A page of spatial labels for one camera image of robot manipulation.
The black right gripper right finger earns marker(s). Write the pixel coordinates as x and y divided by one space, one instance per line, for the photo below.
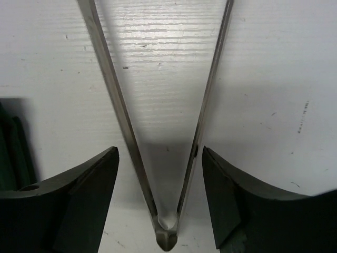
250 215

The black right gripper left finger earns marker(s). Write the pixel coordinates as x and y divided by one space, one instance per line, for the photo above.
65 213

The steel tongs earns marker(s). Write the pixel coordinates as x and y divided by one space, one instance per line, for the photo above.
166 238

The dark green placemat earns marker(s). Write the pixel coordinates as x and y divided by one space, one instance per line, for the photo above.
17 165

